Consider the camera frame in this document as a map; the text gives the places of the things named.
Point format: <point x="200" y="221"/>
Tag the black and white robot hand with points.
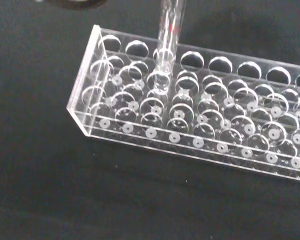
<point x="75" y="4"/>

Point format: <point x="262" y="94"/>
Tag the clear plastic test tube rack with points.
<point x="215" y="140"/>

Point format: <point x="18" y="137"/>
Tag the black bench cloth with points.
<point x="40" y="175"/>

